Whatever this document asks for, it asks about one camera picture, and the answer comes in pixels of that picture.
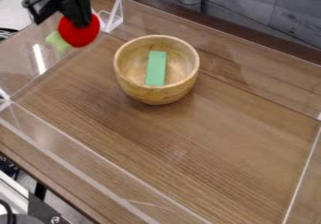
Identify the wooden bowl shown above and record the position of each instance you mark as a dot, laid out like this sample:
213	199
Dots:
130	66

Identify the red plush fruit green stem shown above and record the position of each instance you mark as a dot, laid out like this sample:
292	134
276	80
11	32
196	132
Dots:
70	36

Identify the clear acrylic tray enclosure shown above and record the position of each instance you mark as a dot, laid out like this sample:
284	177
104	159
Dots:
229	156

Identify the black equipment base with cable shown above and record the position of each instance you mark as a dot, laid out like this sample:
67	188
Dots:
29	211

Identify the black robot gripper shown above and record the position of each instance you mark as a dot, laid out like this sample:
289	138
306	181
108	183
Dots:
77	10

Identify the green rectangular block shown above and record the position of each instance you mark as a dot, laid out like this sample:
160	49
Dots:
157	66

